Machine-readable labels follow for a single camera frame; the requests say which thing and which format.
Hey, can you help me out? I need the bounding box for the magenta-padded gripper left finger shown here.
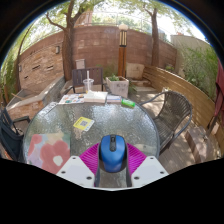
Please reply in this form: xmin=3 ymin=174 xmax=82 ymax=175
xmin=55 ymin=142 xmax=101 ymax=188

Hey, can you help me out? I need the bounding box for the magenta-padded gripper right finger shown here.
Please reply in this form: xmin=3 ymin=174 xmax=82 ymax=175
xmin=125 ymin=142 xmax=170 ymax=188

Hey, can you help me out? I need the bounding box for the blue computer mouse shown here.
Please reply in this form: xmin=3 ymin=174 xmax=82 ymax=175
xmin=98 ymin=133 xmax=128 ymax=174

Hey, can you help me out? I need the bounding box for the floral mouse pad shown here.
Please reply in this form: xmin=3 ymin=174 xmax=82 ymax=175
xmin=26 ymin=132 xmax=72 ymax=175

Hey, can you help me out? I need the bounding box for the yellow square card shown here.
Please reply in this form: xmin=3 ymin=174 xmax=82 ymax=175
xmin=72 ymin=116 xmax=96 ymax=132

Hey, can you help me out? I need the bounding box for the stone paver block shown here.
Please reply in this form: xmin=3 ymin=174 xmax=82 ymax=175
xmin=185 ymin=126 xmax=214 ymax=164

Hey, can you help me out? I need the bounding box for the brown wicker patio chair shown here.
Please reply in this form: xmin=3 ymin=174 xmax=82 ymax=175
xmin=139 ymin=90 xmax=194 ymax=156

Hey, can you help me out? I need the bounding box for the black and white patterned sheet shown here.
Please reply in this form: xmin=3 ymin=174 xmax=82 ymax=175
xmin=39 ymin=101 xmax=59 ymax=116

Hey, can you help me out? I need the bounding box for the green marker pen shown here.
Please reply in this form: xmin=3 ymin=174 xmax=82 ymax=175
xmin=120 ymin=98 xmax=137 ymax=109

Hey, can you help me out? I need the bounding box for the colourful open magazine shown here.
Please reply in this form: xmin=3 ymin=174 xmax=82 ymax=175
xmin=58 ymin=93 xmax=86 ymax=105

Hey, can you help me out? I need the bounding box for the black slatted chair with bag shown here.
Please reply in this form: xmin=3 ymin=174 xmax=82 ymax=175
xmin=0 ymin=107 xmax=32 ymax=162

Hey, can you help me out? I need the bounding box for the white book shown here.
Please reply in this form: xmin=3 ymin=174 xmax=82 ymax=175
xmin=83 ymin=90 xmax=109 ymax=104

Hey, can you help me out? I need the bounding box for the small pink booklet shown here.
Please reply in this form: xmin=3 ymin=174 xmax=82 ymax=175
xmin=106 ymin=94 xmax=123 ymax=104

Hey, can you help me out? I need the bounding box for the stone raised planter bed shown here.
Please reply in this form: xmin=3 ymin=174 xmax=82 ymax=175
xmin=6 ymin=75 xmax=66 ymax=121

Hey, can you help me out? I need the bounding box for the clear plastic cup with straw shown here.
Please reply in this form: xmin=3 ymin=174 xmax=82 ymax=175
xmin=82 ymin=70 xmax=95 ymax=94

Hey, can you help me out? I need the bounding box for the white square planter box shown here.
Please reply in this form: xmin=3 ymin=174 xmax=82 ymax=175
xmin=105 ymin=75 xmax=130 ymax=99

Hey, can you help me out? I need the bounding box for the dark wooden slatted chair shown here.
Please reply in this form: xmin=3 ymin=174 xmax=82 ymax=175
xmin=63 ymin=67 xmax=109 ymax=95

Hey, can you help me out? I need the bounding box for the square stone slab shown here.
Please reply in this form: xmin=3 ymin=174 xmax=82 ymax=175
xmin=126 ymin=62 xmax=145 ymax=80

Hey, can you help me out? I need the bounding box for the red folded patio umbrella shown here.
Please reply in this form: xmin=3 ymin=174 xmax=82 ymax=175
xmin=206 ymin=58 xmax=224 ymax=134

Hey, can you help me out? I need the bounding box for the forked tree trunk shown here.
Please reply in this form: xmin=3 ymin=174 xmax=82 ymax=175
xmin=44 ymin=0 xmax=88 ymax=81

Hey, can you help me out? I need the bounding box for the slender tree trunk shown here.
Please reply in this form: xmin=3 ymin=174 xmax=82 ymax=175
xmin=143 ymin=4 xmax=161 ymax=67

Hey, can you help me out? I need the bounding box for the grey wall utility box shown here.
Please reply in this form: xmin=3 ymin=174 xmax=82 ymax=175
xmin=75 ymin=58 xmax=86 ymax=70

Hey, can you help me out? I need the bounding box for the wooden garden lamp post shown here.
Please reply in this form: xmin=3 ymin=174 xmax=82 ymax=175
xmin=117 ymin=23 xmax=130 ymax=78

